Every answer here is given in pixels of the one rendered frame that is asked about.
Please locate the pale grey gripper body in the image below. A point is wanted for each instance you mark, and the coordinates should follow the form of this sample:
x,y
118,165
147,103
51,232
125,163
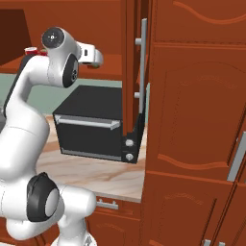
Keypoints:
x,y
98,58

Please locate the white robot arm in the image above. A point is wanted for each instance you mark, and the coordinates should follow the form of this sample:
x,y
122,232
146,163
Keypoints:
x,y
22,134

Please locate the open brown cabinet door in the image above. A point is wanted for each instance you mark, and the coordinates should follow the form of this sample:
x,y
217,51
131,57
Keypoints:
x,y
129,64

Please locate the brown base cabinet door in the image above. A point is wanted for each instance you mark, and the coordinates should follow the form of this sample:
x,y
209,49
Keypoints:
x,y
115,232

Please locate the red can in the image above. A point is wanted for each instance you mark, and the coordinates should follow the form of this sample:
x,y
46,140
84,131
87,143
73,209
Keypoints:
x,y
42,53
30,50

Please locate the black toaster oven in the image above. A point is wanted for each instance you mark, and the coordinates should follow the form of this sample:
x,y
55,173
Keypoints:
x,y
93,128

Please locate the silver toaster oven knob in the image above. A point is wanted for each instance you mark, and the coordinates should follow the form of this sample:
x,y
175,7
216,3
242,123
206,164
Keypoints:
x,y
129,156
129,142

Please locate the tall brown cupboard door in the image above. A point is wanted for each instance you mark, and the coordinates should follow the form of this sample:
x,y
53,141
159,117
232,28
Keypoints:
x,y
195,109

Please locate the small brown cupboard door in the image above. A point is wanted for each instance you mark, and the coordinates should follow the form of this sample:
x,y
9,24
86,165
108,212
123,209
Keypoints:
x,y
205,19

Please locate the brown drawer front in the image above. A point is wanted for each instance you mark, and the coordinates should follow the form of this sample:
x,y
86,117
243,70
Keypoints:
x,y
125,208

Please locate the brown low cupboard door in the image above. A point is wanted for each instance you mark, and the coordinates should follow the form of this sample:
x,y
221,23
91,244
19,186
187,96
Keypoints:
x,y
182,211

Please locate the brown open wall cabinet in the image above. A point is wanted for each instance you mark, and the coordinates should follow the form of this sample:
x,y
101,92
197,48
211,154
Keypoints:
x,y
102,32

